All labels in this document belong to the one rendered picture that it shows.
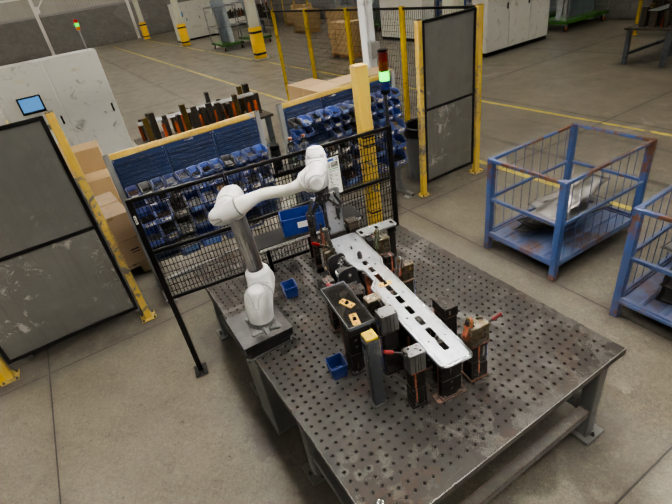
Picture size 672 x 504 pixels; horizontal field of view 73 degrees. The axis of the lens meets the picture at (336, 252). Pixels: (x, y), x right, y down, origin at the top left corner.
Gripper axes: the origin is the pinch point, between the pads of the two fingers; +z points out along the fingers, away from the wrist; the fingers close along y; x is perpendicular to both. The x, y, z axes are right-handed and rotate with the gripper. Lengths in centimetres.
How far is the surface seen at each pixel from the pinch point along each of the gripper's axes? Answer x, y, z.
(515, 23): 831, 872, 85
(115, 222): 279, -139, 79
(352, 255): 28, 22, 46
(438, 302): -45, 39, 43
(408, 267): -8, 43, 44
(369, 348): -64, -11, 35
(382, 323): -48, 4, 39
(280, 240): 71, -14, 43
